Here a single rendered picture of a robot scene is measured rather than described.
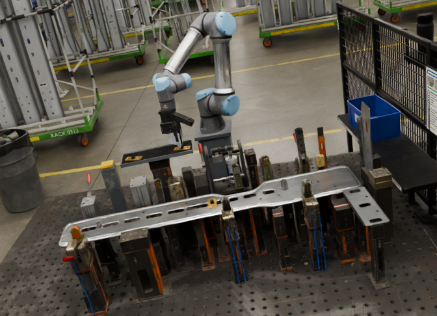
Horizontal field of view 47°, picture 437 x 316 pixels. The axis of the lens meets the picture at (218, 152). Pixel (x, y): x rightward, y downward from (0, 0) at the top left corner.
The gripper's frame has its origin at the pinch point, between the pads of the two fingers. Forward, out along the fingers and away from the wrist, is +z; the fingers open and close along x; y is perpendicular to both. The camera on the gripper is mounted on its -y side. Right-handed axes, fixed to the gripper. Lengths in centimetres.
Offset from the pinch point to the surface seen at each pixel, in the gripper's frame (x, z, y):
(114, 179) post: 12.0, 9.8, 34.7
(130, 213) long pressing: 32.9, 17.9, 20.9
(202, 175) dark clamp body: 14.2, 10.4, -12.0
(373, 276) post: 49, 45, -86
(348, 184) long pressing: 21, 18, -79
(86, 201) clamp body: 29, 12, 44
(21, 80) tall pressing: -309, 32, 288
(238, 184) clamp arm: 14.0, 17.0, -28.8
